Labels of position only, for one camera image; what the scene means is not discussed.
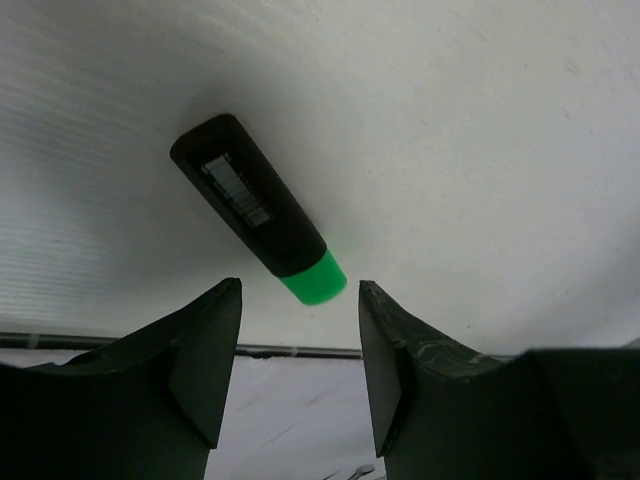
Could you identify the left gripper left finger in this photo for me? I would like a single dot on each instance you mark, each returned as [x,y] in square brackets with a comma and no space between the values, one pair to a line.
[147,406]

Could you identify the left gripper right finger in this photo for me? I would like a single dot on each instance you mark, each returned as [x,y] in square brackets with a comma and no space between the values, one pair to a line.
[441,410]

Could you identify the green cap black highlighter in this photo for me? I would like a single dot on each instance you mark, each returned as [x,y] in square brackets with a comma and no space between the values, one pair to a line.
[229,170]

